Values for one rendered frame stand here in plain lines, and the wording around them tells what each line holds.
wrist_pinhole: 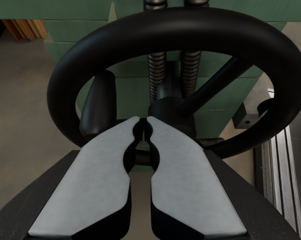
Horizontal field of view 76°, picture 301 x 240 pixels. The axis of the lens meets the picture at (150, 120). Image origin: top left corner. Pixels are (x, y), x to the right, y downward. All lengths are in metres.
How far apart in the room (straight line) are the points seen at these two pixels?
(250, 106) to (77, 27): 0.44
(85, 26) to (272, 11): 0.30
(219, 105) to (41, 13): 0.43
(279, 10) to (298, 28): 1.92
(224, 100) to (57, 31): 0.40
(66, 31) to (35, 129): 1.01
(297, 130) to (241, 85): 0.71
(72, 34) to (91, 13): 0.06
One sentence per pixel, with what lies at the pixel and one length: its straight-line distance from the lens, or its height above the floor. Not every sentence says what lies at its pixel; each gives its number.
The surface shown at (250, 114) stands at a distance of 0.55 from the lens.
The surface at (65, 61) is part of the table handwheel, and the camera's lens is 0.17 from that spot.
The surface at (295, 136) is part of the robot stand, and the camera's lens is 1.15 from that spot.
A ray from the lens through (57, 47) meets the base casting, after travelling 0.42.
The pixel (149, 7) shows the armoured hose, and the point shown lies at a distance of 0.22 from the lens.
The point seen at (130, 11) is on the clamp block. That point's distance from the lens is 0.24.
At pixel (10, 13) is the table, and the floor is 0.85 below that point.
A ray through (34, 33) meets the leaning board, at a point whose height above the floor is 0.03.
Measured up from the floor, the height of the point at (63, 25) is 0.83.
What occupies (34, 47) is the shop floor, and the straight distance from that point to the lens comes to 1.89.
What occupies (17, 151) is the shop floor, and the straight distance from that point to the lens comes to 1.33.
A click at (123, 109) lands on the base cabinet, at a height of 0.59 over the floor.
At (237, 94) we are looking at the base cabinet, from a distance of 0.53.
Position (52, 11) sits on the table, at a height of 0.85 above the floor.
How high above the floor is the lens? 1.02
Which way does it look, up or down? 58 degrees down
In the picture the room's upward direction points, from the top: 1 degrees clockwise
